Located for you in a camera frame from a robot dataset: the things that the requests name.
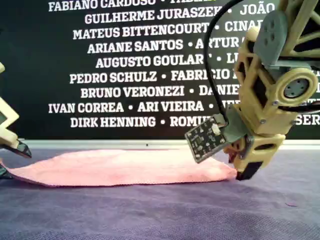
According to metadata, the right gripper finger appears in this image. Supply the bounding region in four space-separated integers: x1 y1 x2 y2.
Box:
235 135 286 181
224 136 248 171

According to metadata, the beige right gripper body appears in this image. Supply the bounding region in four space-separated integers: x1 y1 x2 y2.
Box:
232 26 320 138

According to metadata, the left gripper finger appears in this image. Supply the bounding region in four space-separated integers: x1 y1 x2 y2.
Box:
0 161 14 180
0 96 33 159

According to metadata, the pink square cloth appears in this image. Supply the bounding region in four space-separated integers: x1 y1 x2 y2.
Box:
7 148 238 188

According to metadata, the black banner with white names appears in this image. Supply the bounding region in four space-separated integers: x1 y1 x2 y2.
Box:
0 0 320 141

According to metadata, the purple fabric table mat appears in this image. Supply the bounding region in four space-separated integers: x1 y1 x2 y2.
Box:
0 147 320 240

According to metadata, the right gripper camera board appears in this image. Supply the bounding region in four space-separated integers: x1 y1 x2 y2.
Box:
184 108 248 164

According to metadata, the aluminium table frame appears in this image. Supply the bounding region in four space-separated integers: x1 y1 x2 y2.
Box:
0 138 320 152

